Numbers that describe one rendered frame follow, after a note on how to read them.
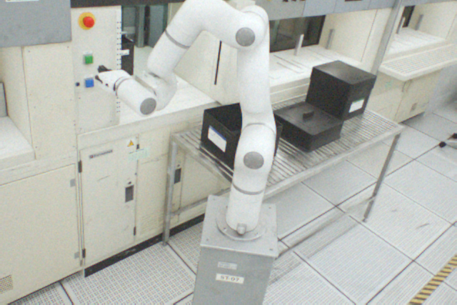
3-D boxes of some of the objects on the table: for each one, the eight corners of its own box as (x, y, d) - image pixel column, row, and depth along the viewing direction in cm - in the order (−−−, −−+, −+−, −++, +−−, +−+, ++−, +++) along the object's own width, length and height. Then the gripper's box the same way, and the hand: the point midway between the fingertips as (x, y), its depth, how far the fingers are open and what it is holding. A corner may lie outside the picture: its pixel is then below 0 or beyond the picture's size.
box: (340, 123, 242) (352, 84, 229) (302, 103, 259) (311, 66, 246) (365, 113, 260) (378, 76, 248) (328, 95, 277) (338, 59, 265)
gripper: (144, 74, 146) (118, 56, 157) (104, 81, 137) (81, 61, 148) (143, 93, 150) (118, 75, 161) (105, 101, 140) (81, 81, 152)
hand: (103, 71), depth 153 cm, fingers closed
